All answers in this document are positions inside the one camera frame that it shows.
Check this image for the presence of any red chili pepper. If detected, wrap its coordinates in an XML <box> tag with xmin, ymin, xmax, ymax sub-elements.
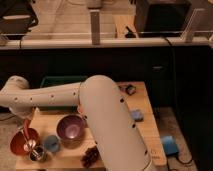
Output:
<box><xmin>23</xmin><ymin>118</ymin><xmax>31</xmax><ymax>139</ymax></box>

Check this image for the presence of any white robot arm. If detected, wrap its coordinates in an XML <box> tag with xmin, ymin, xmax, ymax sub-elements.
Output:
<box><xmin>0</xmin><ymin>75</ymin><xmax>157</xmax><ymax>171</ymax></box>

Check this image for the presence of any red bowl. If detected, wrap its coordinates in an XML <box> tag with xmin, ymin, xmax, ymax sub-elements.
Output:
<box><xmin>10</xmin><ymin>128</ymin><xmax>40</xmax><ymax>156</ymax></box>

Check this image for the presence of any purple bowl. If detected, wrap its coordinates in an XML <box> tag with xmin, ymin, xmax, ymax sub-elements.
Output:
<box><xmin>56</xmin><ymin>115</ymin><xmax>85</xmax><ymax>140</ymax></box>

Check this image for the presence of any metal spoon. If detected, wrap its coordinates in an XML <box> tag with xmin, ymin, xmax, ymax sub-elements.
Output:
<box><xmin>23</xmin><ymin>133</ymin><xmax>37</xmax><ymax>152</ymax></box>

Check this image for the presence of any green plastic tray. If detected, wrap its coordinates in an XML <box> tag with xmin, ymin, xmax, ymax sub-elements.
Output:
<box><xmin>40</xmin><ymin>76</ymin><xmax>87</xmax><ymax>112</ymax></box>

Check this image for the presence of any small blue cup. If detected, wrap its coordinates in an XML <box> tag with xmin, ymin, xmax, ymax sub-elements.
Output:
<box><xmin>43</xmin><ymin>135</ymin><xmax>60</xmax><ymax>153</ymax></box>

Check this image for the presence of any small metal cup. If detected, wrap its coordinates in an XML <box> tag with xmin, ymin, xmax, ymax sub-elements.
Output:
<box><xmin>29</xmin><ymin>146</ymin><xmax>46</xmax><ymax>162</ymax></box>

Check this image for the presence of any bunch of dark grapes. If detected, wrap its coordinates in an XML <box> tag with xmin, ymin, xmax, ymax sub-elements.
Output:
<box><xmin>81</xmin><ymin>146</ymin><xmax>99</xmax><ymax>168</ymax></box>

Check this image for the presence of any black chair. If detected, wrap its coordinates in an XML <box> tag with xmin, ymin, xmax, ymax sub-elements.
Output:
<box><xmin>0</xmin><ymin>0</ymin><xmax>39</xmax><ymax>35</ymax></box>

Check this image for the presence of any blue sponge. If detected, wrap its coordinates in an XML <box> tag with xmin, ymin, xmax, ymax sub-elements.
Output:
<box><xmin>131</xmin><ymin>109</ymin><xmax>144</xmax><ymax>122</ymax></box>

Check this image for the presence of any black cabinet box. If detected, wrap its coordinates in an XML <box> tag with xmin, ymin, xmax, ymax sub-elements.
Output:
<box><xmin>134</xmin><ymin>0</ymin><xmax>191</xmax><ymax>33</ymax></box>

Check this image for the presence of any black handled brush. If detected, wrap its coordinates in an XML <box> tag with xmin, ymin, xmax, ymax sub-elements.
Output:
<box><xmin>119</xmin><ymin>84</ymin><xmax>136</xmax><ymax>95</ymax></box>

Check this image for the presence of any grey metal post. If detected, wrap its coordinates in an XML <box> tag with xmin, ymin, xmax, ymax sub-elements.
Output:
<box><xmin>181</xmin><ymin>8</ymin><xmax>207</xmax><ymax>43</ymax></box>
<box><xmin>87</xmin><ymin>0</ymin><xmax>102</xmax><ymax>45</ymax></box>

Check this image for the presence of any grey metal post right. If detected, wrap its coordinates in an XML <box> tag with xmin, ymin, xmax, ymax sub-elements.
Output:
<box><xmin>181</xmin><ymin>8</ymin><xmax>207</xmax><ymax>43</ymax></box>

